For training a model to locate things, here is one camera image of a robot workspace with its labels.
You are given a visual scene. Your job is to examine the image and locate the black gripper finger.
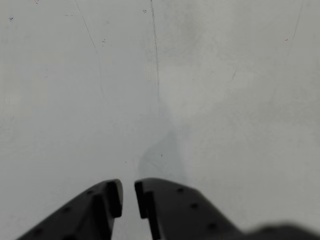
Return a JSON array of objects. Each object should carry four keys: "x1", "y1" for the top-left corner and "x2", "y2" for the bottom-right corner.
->
[
  {"x1": 16, "y1": 178, "x2": 124, "y2": 240},
  {"x1": 134, "y1": 177, "x2": 250, "y2": 240}
]

